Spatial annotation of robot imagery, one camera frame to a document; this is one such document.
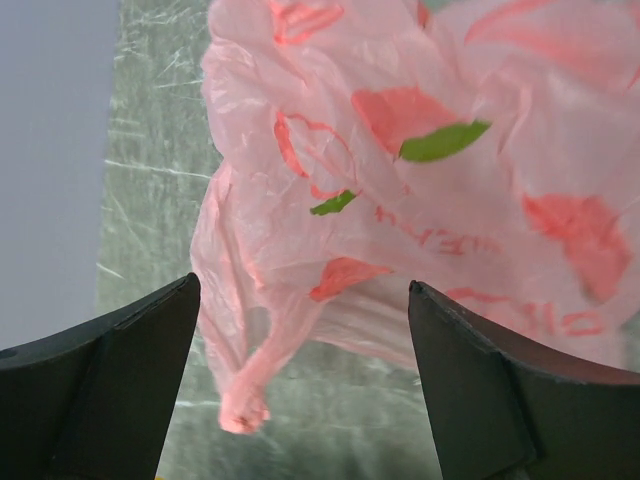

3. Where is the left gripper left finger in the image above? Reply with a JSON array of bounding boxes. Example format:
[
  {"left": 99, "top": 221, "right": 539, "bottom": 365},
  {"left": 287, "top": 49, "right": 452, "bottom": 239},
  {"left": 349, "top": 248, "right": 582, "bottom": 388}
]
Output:
[{"left": 1, "top": 273, "right": 200, "bottom": 480}]

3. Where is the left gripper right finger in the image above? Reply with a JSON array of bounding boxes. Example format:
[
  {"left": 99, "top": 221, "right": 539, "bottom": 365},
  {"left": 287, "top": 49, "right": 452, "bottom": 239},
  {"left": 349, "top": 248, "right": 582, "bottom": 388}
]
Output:
[{"left": 408, "top": 281, "right": 639, "bottom": 479}]

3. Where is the pink plastic bag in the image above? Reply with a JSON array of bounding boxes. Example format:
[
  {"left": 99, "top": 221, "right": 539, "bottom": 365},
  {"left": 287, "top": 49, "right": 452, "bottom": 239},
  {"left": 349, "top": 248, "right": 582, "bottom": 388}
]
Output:
[{"left": 191, "top": 1, "right": 639, "bottom": 434}]

